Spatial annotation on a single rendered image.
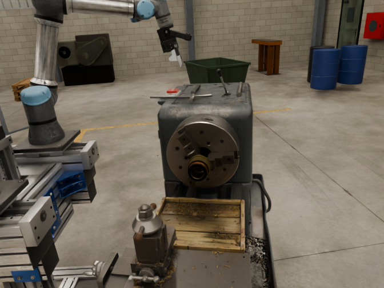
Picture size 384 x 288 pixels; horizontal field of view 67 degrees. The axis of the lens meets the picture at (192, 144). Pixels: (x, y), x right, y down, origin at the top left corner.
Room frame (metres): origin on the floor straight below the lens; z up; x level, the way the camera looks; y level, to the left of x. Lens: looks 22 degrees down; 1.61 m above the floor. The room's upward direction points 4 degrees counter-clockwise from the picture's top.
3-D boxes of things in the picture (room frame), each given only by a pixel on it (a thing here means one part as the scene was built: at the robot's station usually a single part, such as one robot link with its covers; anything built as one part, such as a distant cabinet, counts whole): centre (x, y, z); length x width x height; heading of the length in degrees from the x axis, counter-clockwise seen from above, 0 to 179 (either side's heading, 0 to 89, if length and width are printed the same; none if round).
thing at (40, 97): (1.27, 0.66, 1.33); 0.13 x 0.12 x 0.14; 16
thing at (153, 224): (0.64, 0.13, 1.13); 0.08 x 0.08 x 0.03
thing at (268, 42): (9.91, -2.60, 0.50); 1.61 x 0.44 x 1.00; 7
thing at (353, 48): (7.38, -4.11, 0.44); 0.59 x 0.59 x 0.88
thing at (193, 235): (0.94, 0.00, 0.89); 0.36 x 0.30 x 0.04; 79
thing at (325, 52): (6.97, -3.25, 0.44); 0.59 x 0.59 x 0.88
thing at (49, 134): (1.26, 0.66, 1.21); 0.15 x 0.15 x 0.10
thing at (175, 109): (1.58, -0.10, 1.06); 0.59 x 0.48 x 0.39; 169
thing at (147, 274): (0.67, 0.13, 0.99); 0.20 x 0.10 x 0.05; 169
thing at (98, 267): (0.67, 0.31, 0.95); 0.07 x 0.04 x 0.04; 79
